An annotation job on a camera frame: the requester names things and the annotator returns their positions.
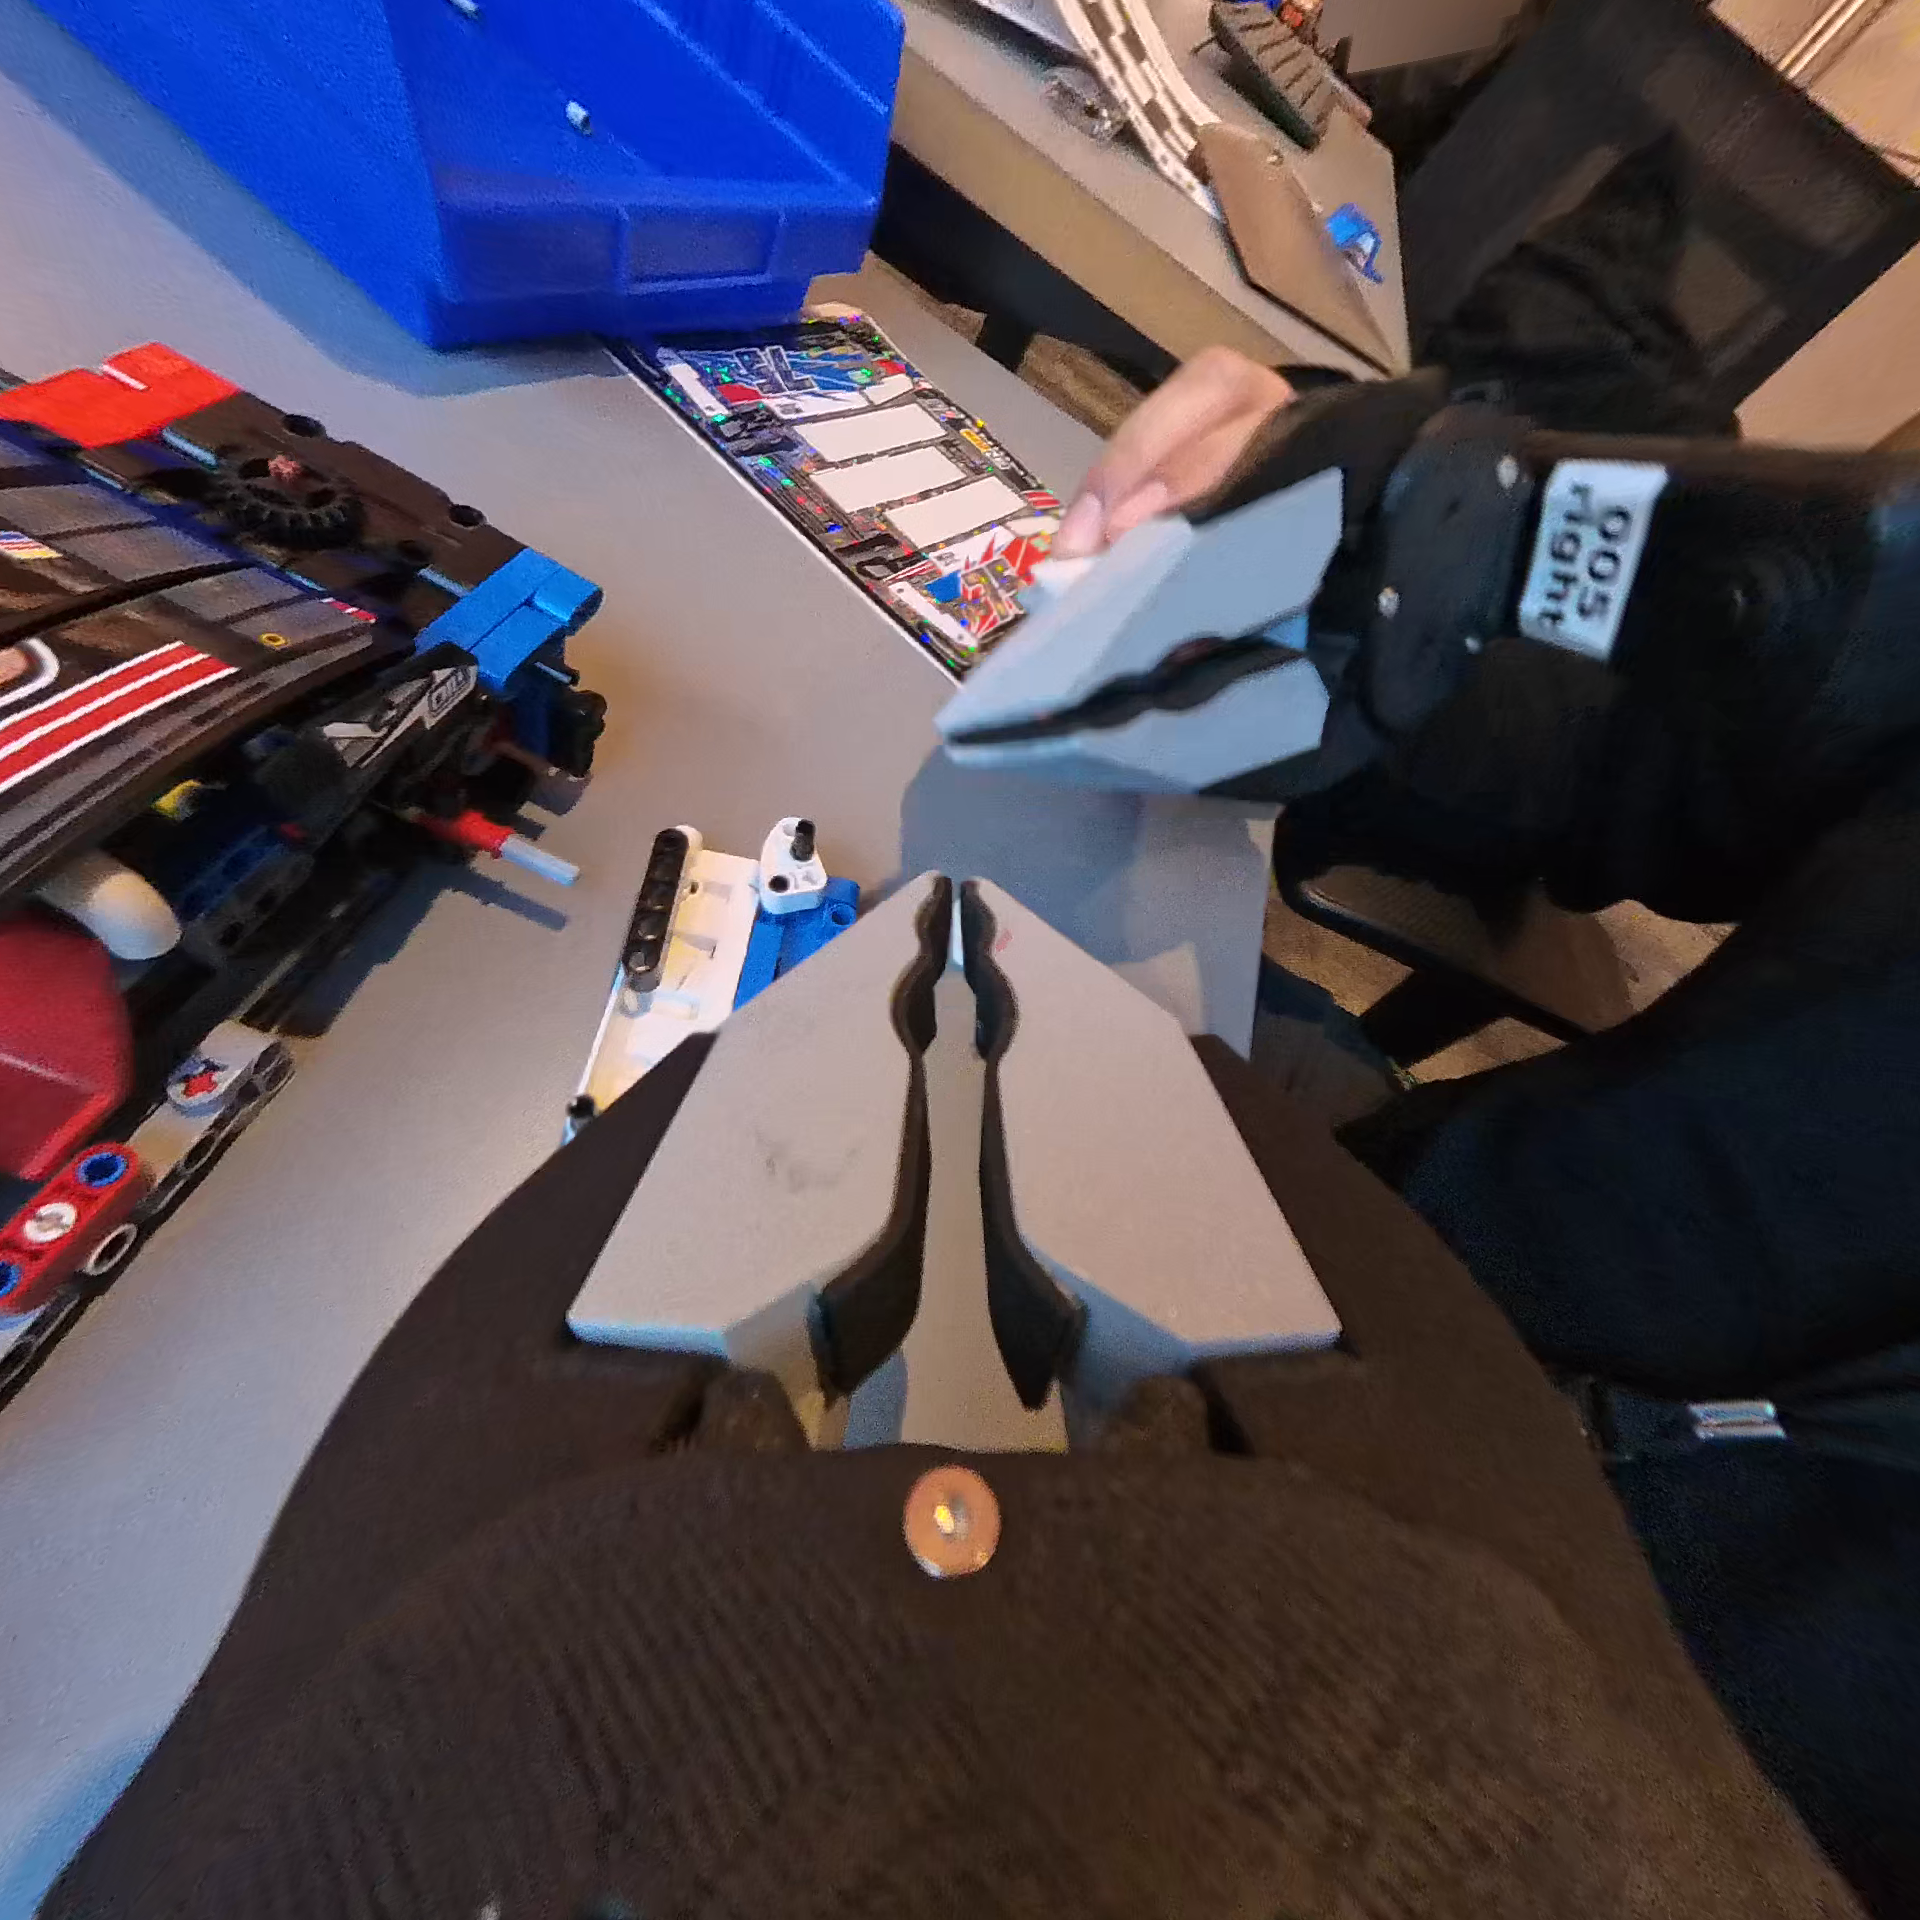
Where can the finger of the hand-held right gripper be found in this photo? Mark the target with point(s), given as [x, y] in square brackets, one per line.
[1172, 585]
[1202, 735]

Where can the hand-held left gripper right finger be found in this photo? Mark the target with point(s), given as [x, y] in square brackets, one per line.
[1156, 1185]

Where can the colourful sticker sheet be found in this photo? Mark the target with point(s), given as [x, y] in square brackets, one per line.
[885, 481]

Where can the small blue brick piece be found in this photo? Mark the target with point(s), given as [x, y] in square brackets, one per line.
[1354, 241]

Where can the blue plastic storage bin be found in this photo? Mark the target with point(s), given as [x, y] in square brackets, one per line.
[494, 165]

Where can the dark keyboard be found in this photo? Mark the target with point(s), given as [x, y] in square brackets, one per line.
[1284, 66]

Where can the grey desk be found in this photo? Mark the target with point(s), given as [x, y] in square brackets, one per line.
[705, 704]
[1081, 211]

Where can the white checkered curved sheet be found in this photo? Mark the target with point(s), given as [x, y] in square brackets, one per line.
[1142, 90]

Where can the black office chair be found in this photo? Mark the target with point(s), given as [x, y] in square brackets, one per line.
[1694, 194]

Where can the black blue toy brick car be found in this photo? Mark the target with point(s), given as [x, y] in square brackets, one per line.
[225, 661]

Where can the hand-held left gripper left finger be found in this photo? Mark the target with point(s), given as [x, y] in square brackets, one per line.
[751, 1171]

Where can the person's dark clothing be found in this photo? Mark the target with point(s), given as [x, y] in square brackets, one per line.
[1725, 1171]

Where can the person's right hand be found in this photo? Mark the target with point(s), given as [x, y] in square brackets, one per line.
[1185, 434]

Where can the white blue brick assembly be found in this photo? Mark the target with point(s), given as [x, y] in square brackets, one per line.
[722, 931]

